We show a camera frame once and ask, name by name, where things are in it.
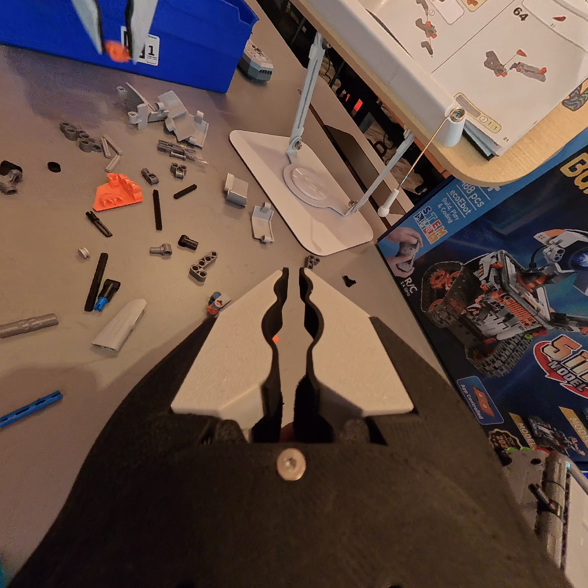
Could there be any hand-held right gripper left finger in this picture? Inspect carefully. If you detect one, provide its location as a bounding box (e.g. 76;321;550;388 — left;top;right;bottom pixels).
171;269;289;434

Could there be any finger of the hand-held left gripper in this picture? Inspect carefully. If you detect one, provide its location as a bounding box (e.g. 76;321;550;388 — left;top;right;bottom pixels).
73;0;104;54
124;0;160;61

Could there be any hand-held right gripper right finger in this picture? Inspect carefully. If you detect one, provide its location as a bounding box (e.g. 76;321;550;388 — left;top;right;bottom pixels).
299;269;414;434

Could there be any blue plastic bin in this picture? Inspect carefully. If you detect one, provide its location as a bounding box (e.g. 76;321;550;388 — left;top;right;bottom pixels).
0;0;259;93

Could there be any black connector with blue pin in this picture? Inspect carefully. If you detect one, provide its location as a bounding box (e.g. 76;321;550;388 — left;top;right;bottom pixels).
94;279;122;313

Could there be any dark grey bent beam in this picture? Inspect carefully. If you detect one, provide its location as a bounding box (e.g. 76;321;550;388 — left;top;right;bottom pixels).
190;251;218;283

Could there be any light grey long bar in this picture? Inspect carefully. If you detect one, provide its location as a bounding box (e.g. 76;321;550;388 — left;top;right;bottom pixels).
92;298;148;352

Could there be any small grey blue device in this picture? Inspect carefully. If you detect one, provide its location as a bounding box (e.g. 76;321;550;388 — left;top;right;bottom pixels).
240;44;275;81

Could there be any medium black axle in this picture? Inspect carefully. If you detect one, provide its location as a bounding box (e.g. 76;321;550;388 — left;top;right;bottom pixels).
85;253;109;313

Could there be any robot kit box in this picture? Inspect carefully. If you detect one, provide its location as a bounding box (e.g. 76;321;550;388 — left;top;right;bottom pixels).
377;129;588;460

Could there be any orange triangular panel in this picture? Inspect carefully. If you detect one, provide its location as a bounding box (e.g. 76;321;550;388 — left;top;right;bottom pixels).
93;173;144;212

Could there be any white book stand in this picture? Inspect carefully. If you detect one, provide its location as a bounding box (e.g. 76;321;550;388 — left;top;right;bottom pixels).
230;0;588;256

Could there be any black pin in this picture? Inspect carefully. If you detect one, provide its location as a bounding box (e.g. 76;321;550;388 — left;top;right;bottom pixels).
86;212;113;238

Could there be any grey tube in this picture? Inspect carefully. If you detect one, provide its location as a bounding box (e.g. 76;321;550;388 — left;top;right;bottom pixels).
0;314;59;339

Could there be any instruction booklet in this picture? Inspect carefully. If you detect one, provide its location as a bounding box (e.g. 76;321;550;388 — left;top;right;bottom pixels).
317;0;588;157

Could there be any light grey bracket piece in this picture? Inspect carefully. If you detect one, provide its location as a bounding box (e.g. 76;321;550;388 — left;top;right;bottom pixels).
251;202;276;245
224;174;250;208

